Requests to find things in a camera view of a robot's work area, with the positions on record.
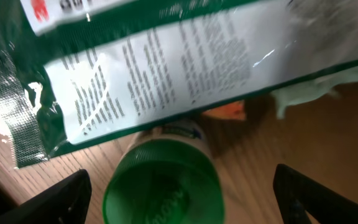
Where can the green white sponge package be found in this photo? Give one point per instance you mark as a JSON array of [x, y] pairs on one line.
[[74, 74]]

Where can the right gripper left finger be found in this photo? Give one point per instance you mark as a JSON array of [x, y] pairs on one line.
[[65, 202]]

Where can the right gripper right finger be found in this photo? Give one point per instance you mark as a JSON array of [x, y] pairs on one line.
[[299, 196]]

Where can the orange white box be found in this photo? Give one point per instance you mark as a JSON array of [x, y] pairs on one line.
[[231, 111]]

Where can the mint green wipes packet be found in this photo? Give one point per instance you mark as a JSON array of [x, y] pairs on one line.
[[311, 90]]

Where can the green-lidded white jar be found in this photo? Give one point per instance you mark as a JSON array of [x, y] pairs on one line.
[[166, 175]]

